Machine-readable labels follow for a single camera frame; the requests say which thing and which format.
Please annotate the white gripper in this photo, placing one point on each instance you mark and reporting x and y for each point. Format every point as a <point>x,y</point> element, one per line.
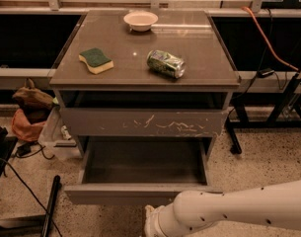
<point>155,221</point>

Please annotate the grey drawer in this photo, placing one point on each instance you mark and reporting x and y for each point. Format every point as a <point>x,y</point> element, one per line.
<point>117,122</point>
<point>140,170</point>

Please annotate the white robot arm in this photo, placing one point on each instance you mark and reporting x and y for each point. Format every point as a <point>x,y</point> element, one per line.
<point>191,211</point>

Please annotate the grey top drawer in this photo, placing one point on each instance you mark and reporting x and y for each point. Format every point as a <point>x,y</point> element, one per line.
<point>117,122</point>

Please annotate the grey drawer cabinet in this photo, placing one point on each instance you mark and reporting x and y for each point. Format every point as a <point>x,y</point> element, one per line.
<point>207,84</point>

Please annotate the black stand leg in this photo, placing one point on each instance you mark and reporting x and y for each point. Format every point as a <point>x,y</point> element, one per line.
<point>36,224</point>

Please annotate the black floor charger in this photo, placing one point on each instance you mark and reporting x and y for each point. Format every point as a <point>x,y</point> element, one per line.
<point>23,150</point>

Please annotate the green soda can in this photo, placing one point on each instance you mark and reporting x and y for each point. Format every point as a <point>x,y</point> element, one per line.
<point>165,63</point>

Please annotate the orange cloth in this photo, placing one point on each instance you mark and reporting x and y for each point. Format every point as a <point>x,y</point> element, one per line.
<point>25,130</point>

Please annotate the green yellow sponge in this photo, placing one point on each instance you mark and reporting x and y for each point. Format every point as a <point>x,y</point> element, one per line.
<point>95,60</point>

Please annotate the brown cloth bag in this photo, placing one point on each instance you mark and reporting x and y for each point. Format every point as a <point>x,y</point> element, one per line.
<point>30,97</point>

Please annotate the black power adapter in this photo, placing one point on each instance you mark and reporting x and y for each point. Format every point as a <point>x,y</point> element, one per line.
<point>265,72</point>

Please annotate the white paper bowl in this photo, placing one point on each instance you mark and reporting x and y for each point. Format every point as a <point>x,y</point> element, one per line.
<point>140,21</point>

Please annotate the black table frame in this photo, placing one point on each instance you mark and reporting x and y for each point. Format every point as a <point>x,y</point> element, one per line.
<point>288,103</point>

